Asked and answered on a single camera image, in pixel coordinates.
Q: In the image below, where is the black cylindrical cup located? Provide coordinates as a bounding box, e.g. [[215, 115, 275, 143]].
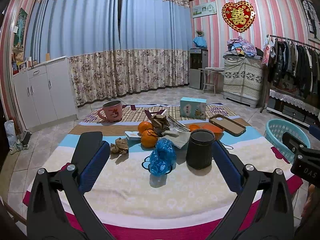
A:
[[185, 129, 215, 170]]

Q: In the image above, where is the small brown wrapper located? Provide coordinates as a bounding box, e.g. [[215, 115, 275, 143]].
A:
[[110, 138, 129, 155]]

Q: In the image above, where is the orange plastic bag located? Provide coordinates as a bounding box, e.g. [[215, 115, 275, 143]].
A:
[[188, 123, 224, 140]]

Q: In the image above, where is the orange tangerine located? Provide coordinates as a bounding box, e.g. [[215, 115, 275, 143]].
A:
[[140, 129, 158, 148], [138, 121, 153, 134]]

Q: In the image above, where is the blue plastic bag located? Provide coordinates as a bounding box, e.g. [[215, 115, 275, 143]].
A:
[[149, 138, 177, 177]]

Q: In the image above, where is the printed snack wrapper bag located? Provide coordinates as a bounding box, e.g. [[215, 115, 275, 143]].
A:
[[162, 115, 191, 149]]

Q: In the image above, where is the brown paper ball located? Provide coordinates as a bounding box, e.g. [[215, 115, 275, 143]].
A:
[[151, 114, 170, 137]]

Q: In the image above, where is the person's right hand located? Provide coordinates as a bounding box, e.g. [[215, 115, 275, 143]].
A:
[[302, 184, 319, 219]]

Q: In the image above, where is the light blue plastic basket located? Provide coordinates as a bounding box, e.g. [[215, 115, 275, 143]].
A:
[[265, 119, 311, 164]]

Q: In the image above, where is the low tv stand lace cover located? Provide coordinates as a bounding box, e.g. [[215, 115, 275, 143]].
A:
[[265, 88, 319, 128]]

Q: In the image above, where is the brown phone case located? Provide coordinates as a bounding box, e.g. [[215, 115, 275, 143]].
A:
[[209, 114, 246, 137]]

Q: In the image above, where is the clothes rack with garments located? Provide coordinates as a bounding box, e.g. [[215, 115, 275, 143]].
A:
[[262, 34, 319, 109]]

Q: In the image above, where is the colourful cartoon table blanket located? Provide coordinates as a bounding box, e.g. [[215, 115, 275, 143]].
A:
[[22, 103, 304, 240]]

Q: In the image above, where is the cloth covered cabinet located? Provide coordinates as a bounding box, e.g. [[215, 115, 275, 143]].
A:
[[223, 55, 264, 108]]

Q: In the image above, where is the pink cartoon mug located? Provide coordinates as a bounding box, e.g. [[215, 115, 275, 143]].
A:
[[97, 100, 123, 122]]

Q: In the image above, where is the white storage cabinet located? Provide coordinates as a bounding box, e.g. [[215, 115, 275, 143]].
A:
[[13, 56, 78, 132]]

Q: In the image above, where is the light blue tissue box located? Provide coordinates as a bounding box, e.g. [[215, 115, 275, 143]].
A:
[[180, 97, 207, 119]]

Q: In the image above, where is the pile of folded clothes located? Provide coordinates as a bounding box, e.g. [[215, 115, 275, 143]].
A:
[[224, 36, 264, 59]]

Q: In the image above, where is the framed black white poster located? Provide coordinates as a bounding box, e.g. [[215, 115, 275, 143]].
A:
[[300, 0, 319, 43]]

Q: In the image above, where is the grey water dispenser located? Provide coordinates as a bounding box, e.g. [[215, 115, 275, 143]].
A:
[[189, 48, 208, 90]]

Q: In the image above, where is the blue floral curtain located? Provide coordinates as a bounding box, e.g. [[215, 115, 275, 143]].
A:
[[24, 0, 192, 105]]

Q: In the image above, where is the red heart wall decoration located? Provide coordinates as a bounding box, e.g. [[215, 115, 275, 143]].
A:
[[222, 1, 255, 33]]

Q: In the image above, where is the landscape wall picture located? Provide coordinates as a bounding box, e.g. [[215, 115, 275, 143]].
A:
[[192, 1, 217, 18]]

